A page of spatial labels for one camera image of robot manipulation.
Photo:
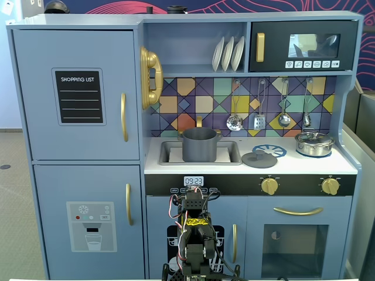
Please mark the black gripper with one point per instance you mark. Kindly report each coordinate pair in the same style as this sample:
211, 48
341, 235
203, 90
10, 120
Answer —
191, 192

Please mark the gray pot lid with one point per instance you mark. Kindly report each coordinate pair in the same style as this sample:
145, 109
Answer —
259, 162

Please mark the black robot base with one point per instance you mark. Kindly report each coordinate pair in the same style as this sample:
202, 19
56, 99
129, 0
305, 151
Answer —
173, 273

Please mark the steel pot lid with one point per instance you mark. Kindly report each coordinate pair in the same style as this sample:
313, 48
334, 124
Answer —
315, 137

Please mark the blue dishwasher door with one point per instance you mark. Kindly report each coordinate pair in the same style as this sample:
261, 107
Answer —
158, 210

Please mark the gray pot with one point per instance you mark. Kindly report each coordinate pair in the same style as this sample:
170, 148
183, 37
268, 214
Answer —
199, 146

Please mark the gray sink basin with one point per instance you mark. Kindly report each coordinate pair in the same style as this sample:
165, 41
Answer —
165, 152

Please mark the blue oven door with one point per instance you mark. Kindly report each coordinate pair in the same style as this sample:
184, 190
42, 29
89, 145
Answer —
255, 210

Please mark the gold stove knob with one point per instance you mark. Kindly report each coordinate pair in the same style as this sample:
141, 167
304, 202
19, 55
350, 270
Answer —
269, 185
330, 185

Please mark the green controller board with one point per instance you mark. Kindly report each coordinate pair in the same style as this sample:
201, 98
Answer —
194, 278

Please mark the steel skimmer spoon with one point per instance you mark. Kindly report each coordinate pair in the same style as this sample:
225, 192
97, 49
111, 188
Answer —
234, 123

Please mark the steel slotted spatula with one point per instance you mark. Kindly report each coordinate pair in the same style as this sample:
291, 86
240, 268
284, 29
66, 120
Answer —
259, 122

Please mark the steel ladle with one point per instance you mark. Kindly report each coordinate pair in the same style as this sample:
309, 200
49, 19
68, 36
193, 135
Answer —
284, 120

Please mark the steel pot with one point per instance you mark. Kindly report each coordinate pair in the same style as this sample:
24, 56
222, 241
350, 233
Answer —
313, 150

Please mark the small steel spoon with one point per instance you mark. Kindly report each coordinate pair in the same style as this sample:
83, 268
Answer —
306, 120

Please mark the white plate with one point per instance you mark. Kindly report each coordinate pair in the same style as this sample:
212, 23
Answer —
217, 57
238, 52
227, 55

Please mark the gold toy telephone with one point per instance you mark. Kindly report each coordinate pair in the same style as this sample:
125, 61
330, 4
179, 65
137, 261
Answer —
152, 61

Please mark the blue freezer door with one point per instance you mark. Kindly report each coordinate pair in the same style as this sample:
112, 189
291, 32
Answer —
52, 181

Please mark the black shopping list board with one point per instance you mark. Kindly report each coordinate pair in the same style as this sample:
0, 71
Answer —
79, 99

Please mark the black microwave door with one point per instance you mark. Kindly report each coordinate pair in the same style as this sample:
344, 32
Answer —
275, 44

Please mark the wide black cylinder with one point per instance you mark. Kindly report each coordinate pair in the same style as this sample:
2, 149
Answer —
176, 10

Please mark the gray partition box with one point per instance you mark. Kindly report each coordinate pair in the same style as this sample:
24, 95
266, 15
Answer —
364, 117

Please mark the small black cylinder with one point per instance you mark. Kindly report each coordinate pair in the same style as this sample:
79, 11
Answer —
149, 10

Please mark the round floor cover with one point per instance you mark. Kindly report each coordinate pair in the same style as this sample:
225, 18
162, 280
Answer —
5, 167

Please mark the blue fridge door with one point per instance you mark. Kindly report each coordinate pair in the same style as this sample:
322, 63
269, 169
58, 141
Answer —
35, 87

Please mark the blue toy kitchen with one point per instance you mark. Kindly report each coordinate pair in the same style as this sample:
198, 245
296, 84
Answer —
88, 20

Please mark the black rounded object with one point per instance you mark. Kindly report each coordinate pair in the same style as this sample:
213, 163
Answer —
55, 7

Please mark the white paper tag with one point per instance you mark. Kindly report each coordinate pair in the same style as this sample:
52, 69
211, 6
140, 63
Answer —
7, 7

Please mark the small wrist camera board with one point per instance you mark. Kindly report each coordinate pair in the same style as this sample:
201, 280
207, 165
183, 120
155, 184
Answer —
194, 188

